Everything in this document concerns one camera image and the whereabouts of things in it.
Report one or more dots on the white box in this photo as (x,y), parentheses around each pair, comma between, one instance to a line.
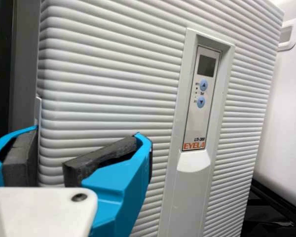
(286,123)

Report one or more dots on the black platform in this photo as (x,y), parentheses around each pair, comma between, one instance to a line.
(266,207)

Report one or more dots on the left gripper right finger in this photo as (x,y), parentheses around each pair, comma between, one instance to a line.
(121,187)

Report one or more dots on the incubator door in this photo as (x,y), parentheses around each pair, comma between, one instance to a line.
(113,74)

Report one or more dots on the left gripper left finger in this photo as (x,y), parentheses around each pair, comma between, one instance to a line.
(17,158)

